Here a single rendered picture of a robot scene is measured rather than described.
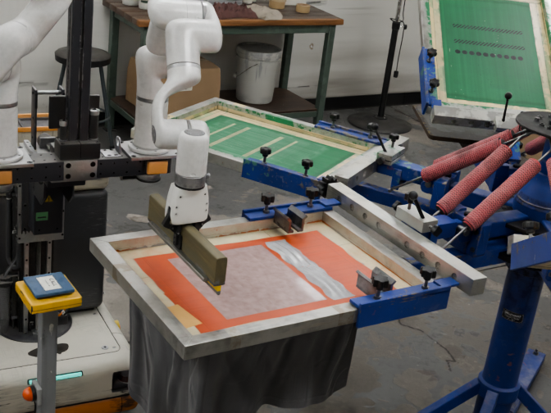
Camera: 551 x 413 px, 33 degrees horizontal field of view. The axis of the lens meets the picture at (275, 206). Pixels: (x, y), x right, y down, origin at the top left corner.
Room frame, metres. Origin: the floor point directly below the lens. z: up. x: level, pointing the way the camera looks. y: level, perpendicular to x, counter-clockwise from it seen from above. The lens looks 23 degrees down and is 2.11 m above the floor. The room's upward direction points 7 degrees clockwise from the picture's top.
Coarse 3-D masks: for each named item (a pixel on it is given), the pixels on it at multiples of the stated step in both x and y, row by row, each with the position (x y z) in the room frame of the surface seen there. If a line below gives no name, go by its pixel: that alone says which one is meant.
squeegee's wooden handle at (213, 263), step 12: (156, 204) 2.20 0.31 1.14; (156, 216) 2.20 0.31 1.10; (192, 228) 2.07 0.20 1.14; (192, 240) 2.03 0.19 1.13; (204, 240) 2.01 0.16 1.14; (192, 252) 2.02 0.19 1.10; (204, 252) 1.98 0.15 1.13; (216, 252) 1.96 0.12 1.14; (204, 264) 1.97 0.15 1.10; (216, 264) 1.93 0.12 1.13; (216, 276) 1.93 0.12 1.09
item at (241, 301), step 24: (336, 264) 2.36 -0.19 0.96; (360, 264) 2.38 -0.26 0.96; (192, 288) 2.11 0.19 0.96; (240, 288) 2.14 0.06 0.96; (264, 288) 2.16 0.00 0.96; (288, 288) 2.17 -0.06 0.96; (312, 288) 2.19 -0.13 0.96; (192, 312) 1.99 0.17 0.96; (216, 312) 2.00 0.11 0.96; (240, 312) 2.02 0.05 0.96; (264, 312) 2.03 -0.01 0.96; (288, 312) 2.05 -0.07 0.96
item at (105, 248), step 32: (224, 224) 2.46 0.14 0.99; (256, 224) 2.51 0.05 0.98; (352, 224) 2.58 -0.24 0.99; (96, 256) 2.21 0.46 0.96; (384, 256) 2.39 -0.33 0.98; (128, 288) 2.03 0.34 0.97; (160, 320) 1.88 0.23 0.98; (288, 320) 1.94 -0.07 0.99; (320, 320) 1.98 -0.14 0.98; (352, 320) 2.04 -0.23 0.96; (192, 352) 1.78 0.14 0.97
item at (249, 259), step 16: (256, 240) 2.45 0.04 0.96; (272, 240) 2.46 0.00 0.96; (288, 240) 2.48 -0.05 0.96; (304, 240) 2.49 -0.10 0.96; (320, 240) 2.50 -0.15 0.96; (144, 256) 2.25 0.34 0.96; (160, 256) 2.26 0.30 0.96; (176, 256) 2.28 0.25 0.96; (240, 256) 2.33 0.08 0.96; (256, 256) 2.34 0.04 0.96; (272, 256) 2.35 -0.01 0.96; (320, 256) 2.39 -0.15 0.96; (336, 256) 2.41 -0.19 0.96; (144, 272) 2.16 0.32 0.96; (160, 272) 2.17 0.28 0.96; (176, 272) 2.19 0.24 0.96; (192, 272) 2.20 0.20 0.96; (240, 272) 2.23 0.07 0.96; (256, 272) 2.24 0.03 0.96; (272, 272) 2.26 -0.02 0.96; (176, 288) 2.10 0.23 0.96
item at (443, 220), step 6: (438, 216) 2.60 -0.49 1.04; (444, 216) 2.60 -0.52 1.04; (438, 222) 2.55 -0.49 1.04; (444, 222) 2.56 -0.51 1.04; (450, 222) 2.56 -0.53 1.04; (456, 222) 2.57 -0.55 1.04; (444, 228) 2.55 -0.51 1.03; (450, 228) 2.56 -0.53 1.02; (426, 234) 2.51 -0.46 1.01; (444, 234) 2.55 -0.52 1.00; (450, 234) 2.57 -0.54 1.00
